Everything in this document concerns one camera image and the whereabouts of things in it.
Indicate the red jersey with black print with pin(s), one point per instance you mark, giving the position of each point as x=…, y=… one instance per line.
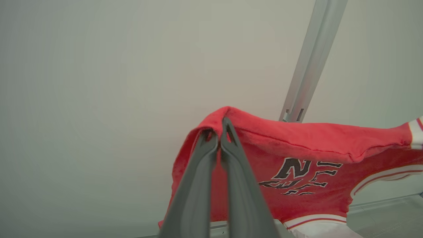
x=297, y=142

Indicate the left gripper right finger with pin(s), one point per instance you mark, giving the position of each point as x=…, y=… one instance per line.
x=244, y=205

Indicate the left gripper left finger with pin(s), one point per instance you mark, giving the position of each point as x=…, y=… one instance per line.
x=195, y=198

